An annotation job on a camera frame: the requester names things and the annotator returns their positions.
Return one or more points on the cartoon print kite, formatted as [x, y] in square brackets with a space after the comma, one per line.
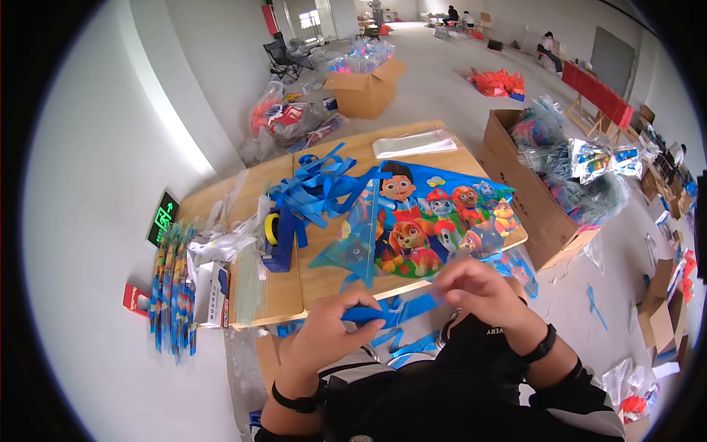
[420, 221]

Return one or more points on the pile of red bags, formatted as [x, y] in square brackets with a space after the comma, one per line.
[497, 83]

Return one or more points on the cardboard box with packets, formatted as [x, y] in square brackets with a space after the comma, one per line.
[364, 94]

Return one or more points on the pile of blue ribbons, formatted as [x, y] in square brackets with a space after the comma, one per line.
[317, 185]

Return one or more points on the black wrist band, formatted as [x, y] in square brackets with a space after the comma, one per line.
[542, 343]
[298, 403]

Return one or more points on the green exit sign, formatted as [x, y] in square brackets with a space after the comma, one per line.
[163, 218]

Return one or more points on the yellow tape roll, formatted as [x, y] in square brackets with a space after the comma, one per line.
[270, 227]

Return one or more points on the person's left index finger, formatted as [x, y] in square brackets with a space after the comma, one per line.
[356, 299]

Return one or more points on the grey board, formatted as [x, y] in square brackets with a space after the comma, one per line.
[612, 61]

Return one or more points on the wooden trestle with red goods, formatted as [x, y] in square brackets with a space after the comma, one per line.
[599, 96]

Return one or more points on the blue ribbon strip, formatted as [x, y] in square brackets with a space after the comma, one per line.
[397, 314]

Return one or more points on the row of wrapped blue kites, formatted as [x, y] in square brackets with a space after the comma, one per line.
[174, 293]

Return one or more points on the single blue ribbon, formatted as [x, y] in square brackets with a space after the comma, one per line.
[596, 306]

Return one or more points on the small open cardboard boxes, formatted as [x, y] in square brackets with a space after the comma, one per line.
[663, 315]

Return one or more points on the pile of packaged kites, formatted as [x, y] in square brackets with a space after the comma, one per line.
[574, 171]

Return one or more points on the large open cardboard box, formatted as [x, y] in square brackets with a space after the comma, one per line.
[524, 204]

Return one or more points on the person's left hand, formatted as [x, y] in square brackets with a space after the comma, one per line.
[317, 342]

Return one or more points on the person's left thumb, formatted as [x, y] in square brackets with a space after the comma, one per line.
[364, 333]

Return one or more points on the white carton box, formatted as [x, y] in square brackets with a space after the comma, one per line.
[212, 298]

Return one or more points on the black folding chair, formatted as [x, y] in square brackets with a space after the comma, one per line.
[284, 58]

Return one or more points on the person's right hand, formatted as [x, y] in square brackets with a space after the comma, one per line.
[489, 295]

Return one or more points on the heap of bagged red goods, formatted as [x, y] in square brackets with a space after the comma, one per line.
[281, 119]

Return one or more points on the small red box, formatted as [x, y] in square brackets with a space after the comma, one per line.
[133, 301]

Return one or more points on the blue tape dispenser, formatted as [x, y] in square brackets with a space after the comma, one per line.
[279, 251]

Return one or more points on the crumpled white plastic bags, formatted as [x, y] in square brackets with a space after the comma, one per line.
[221, 243]

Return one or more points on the person's body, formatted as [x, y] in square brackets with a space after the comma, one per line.
[442, 398]

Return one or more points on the clear packets with red toy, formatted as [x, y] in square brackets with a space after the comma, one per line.
[632, 395]

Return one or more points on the person's right fingers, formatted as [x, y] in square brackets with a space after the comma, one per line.
[454, 284]

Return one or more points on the stack of clear plastic bags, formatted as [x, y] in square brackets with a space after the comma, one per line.
[414, 145]

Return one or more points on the bundle of thin clear rods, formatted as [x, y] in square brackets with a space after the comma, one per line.
[248, 293]

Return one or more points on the red fire extinguisher cabinet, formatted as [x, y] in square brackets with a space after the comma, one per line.
[270, 19]

